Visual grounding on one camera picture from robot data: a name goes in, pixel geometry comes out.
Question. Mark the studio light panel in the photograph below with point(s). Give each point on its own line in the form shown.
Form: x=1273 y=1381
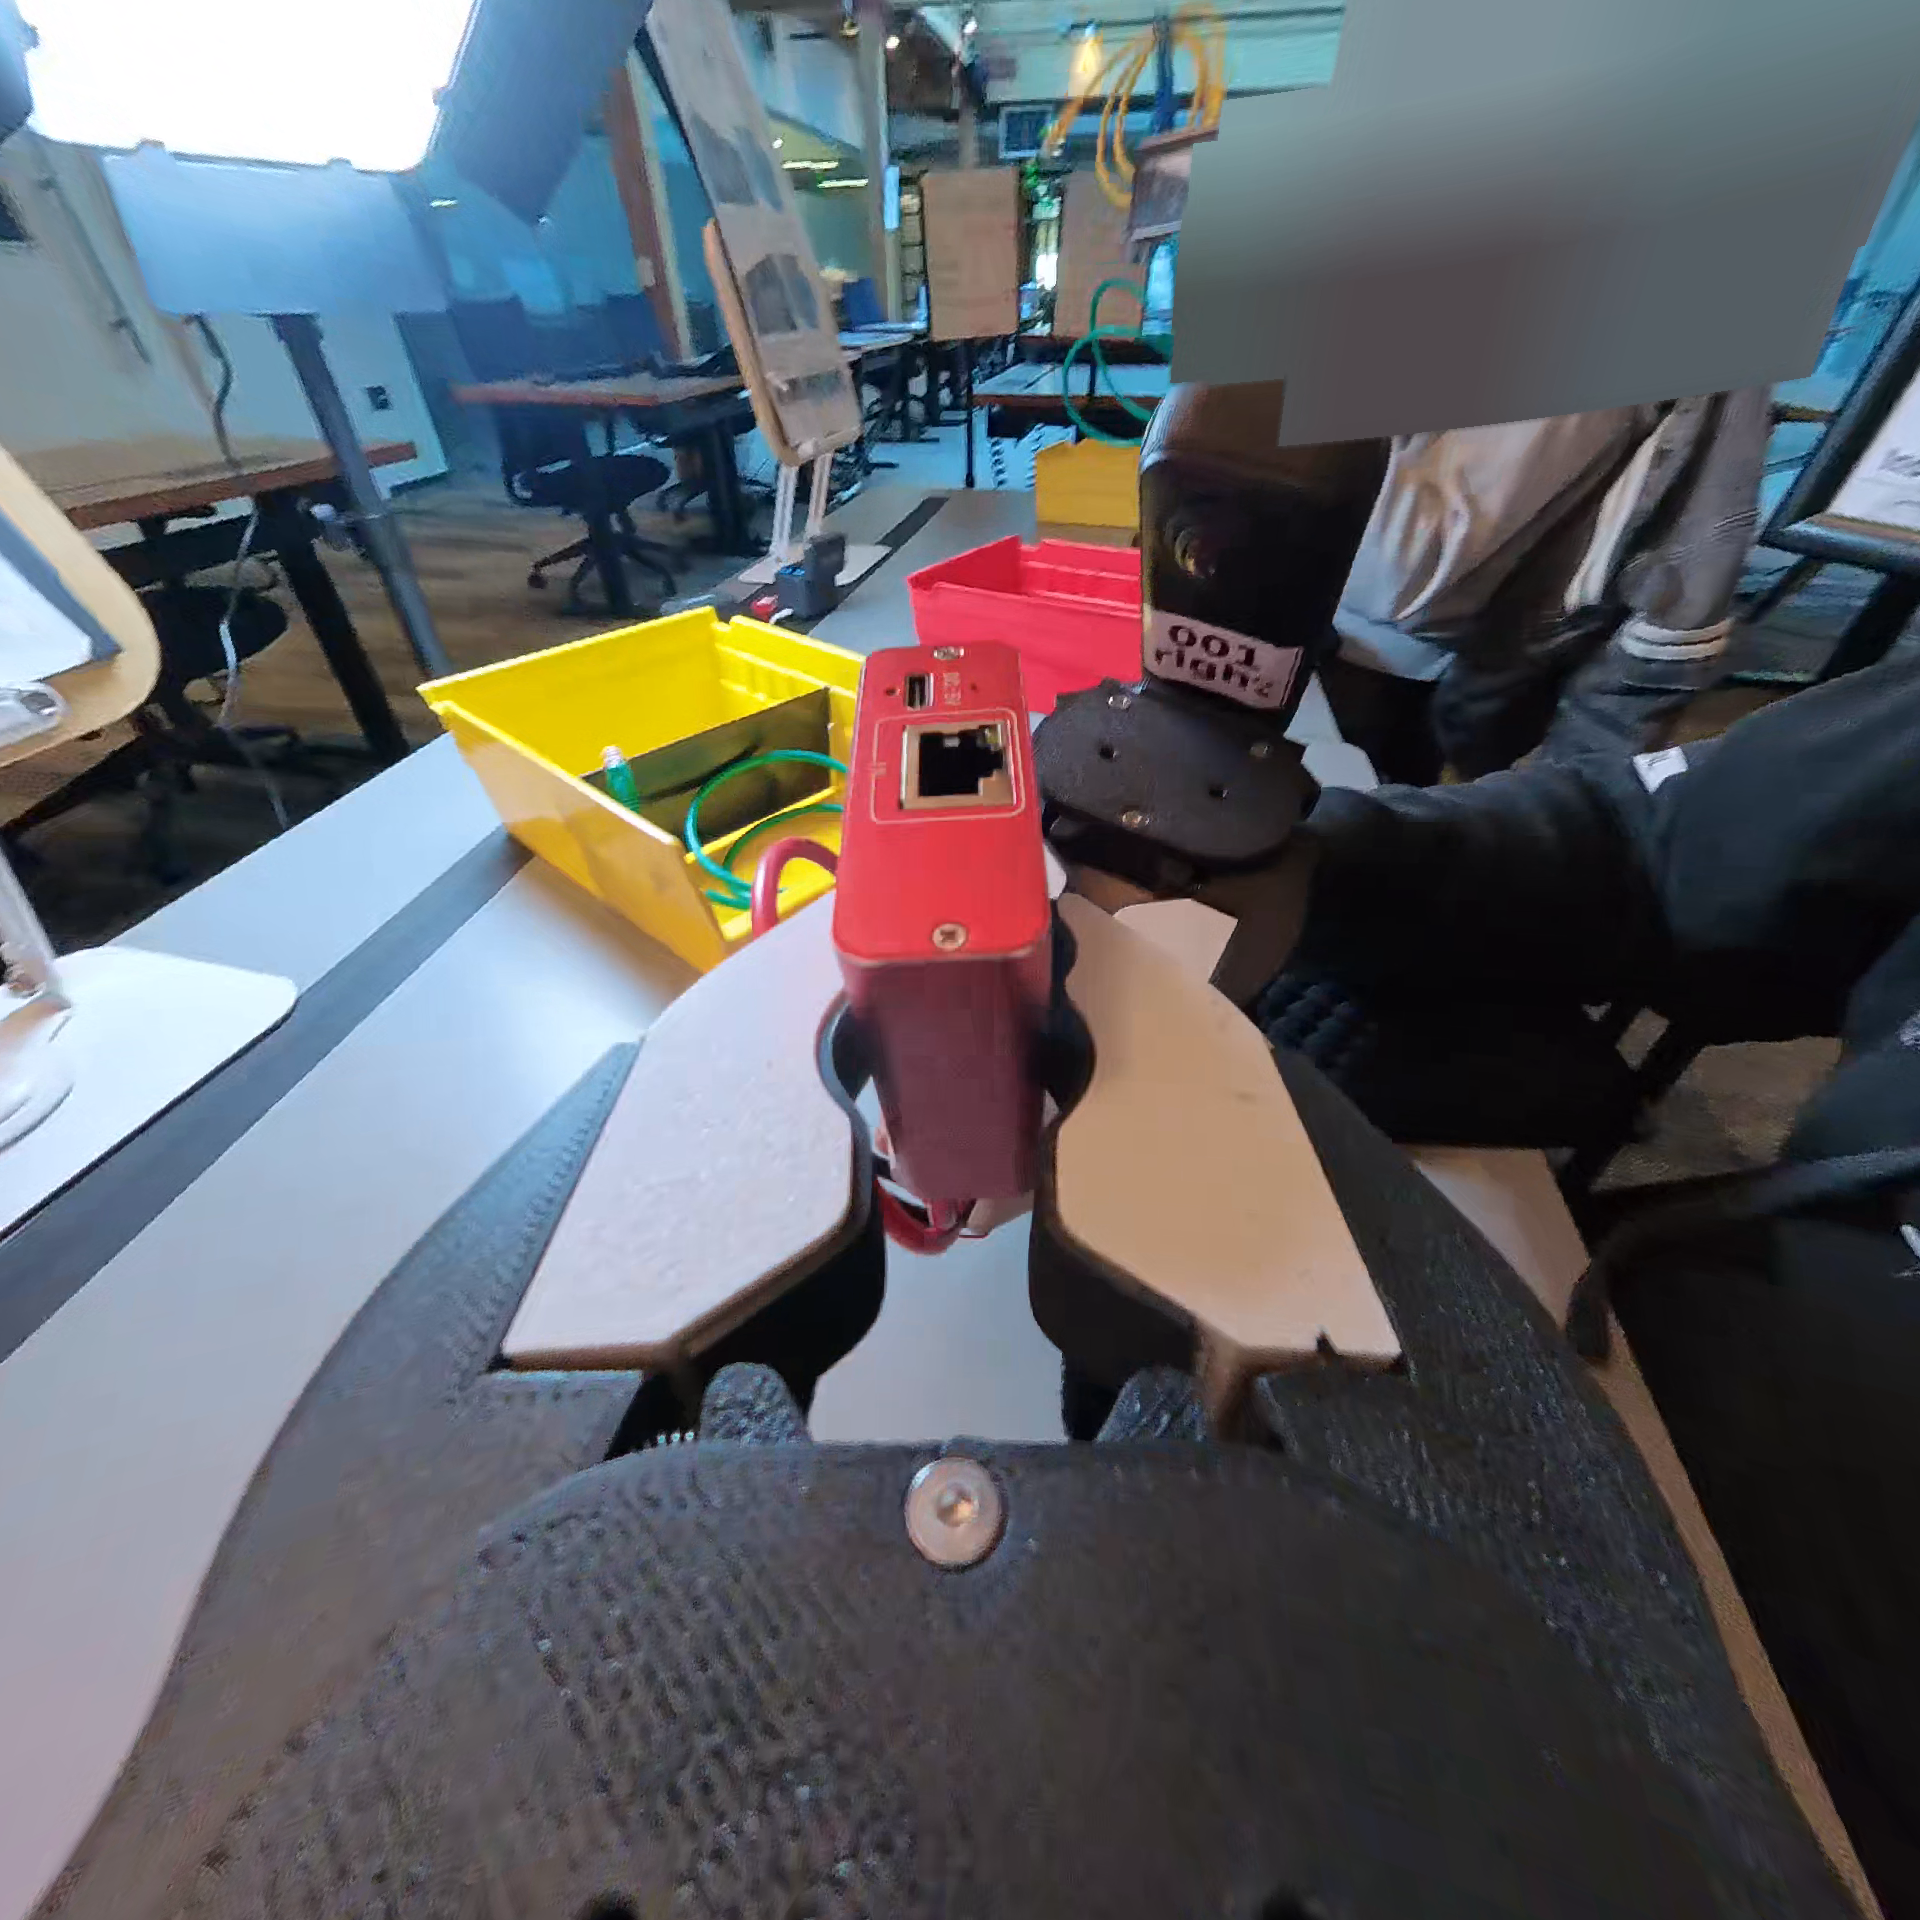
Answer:
x=224 y=77

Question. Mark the black light stand pole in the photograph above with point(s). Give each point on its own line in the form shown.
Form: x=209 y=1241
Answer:
x=353 y=494

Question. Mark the yellow plastic bin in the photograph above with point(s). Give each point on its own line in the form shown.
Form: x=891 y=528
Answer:
x=556 y=765
x=1088 y=487

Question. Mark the instruction sheet stand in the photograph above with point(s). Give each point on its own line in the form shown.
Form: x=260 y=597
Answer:
x=973 y=254
x=91 y=1035
x=780 y=346
x=1095 y=264

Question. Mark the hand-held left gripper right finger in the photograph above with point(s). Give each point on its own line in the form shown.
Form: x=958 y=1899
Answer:
x=1201 y=1170

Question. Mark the red plastic bin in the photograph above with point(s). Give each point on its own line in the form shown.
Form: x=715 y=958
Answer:
x=1021 y=615

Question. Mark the wooden top desk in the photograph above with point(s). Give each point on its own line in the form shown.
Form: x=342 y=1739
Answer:
x=212 y=474

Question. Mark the person's right forearm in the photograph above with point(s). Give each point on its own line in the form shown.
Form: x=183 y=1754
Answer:
x=1576 y=902

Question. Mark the red metal ethernet switch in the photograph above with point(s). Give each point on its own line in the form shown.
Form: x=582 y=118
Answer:
x=944 y=902

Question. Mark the black office chair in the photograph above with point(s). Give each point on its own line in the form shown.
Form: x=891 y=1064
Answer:
x=593 y=494

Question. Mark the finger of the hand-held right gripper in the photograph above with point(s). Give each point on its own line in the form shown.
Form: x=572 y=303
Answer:
x=1185 y=921

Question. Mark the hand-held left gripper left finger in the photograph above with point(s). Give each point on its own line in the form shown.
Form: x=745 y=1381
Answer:
x=705 y=1170

